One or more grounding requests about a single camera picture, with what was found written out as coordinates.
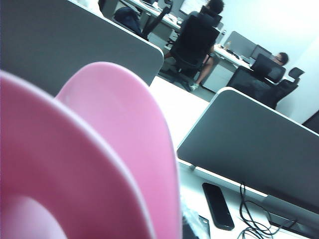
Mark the person with glasses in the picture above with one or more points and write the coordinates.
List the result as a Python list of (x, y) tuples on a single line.
[(281, 57)]

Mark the person in black clothes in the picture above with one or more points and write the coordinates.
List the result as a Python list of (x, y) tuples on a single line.
[(215, 5)]

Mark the small grey partition panel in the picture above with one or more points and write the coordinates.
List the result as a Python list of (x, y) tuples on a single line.
[(240, 43)]

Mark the bright computer monitor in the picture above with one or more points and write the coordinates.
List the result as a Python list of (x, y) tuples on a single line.
[(192, 6)]

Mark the grey desk partition panel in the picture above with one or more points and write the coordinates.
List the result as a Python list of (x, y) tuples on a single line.
[(74, 37), (249, 144)]

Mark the white drawer cabinet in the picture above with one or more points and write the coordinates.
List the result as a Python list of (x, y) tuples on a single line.
[(219, 77)]

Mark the pink plastic watering can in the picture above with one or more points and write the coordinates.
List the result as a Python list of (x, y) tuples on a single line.
[(74, 149)]

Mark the black mesh office chair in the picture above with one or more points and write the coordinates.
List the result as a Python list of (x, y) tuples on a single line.
[(296, 73), (259, 82), (155, 20), (194, 42)]

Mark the black smartphone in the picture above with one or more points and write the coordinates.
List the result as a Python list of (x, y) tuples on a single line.
[(218, 206)]

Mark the small dark device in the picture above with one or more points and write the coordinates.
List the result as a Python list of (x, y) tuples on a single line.
[(203, 226)]

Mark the dark blue bag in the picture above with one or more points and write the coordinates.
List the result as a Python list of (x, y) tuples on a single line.
[(128, 20)]

